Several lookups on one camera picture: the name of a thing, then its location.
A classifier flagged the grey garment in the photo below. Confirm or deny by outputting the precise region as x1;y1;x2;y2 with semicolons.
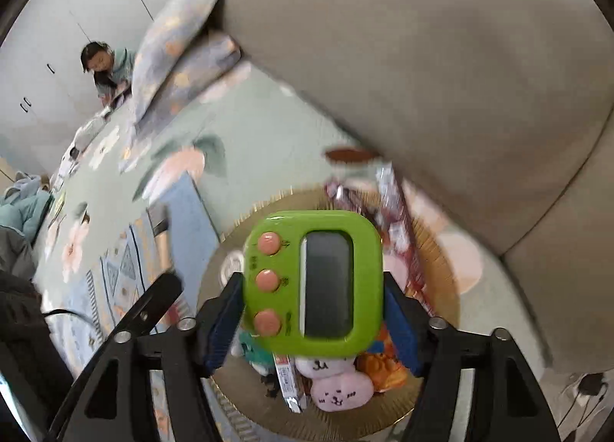
0;226;38;282

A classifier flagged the orange plush toy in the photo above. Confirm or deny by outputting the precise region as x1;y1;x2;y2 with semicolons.
355;327;411;393

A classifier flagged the pink plush toy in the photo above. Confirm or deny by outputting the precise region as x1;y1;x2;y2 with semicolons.
309;371;375;412

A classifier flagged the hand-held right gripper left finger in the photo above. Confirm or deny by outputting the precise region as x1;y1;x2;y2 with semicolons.
45;271;245;442

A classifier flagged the green digital timer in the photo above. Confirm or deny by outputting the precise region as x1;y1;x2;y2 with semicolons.
241;210;385;358

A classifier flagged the white wardrobe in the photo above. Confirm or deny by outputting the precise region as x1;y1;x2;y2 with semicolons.
0;0;193;170

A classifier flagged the white bag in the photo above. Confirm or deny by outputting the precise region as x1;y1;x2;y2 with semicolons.
72;108;112;151

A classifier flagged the grey sofa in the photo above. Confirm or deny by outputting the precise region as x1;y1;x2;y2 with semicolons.
173;0;614;376

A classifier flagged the blue geometric patterned mat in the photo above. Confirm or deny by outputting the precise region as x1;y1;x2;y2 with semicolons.
41;173;222;442

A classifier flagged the teal hooded jacket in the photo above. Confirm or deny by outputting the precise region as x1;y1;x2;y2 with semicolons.
0;172;54;242

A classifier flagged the floral pillow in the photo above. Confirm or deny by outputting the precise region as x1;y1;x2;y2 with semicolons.
129;0;239;127
117;31;243;172

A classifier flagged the red snack packet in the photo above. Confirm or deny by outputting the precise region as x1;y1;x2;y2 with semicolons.
324;161;435;319

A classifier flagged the round golden tray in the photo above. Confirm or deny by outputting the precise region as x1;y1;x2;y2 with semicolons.
196;187;462;441

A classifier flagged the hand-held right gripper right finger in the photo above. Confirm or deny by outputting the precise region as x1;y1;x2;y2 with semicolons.
383;274;562;442

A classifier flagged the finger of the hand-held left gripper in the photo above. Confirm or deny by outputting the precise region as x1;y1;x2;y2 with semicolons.
106;271;184;343

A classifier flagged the black cable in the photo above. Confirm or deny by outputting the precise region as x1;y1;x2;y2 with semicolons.
41;309;102;343

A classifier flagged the green floral bedsheet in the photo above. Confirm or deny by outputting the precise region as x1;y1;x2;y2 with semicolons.
29;60;555;442

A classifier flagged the white red slim packet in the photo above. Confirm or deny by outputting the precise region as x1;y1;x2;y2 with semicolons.
273;353;309;415

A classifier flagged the black plug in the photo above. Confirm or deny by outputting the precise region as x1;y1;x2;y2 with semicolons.
578;372;609;397

